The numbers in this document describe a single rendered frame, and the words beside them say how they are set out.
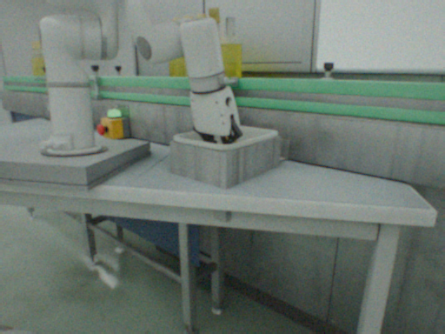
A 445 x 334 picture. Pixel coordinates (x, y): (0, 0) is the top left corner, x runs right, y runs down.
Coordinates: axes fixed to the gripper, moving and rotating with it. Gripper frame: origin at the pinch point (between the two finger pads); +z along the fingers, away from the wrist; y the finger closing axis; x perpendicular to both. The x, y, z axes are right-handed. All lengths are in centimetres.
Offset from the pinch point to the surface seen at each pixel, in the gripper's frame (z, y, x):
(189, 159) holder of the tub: -0.8, 3.6, 6.8
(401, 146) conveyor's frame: 2.5, -34.0, -20.2
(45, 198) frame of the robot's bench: 5.0, 34.6, 29.0
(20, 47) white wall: -11, 608, -189
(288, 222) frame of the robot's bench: 12.2, -18.2, 2.6
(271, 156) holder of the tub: 4.7, -7.4, -10.0
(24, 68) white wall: 25, 608, -182
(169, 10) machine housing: -30, 63, -53
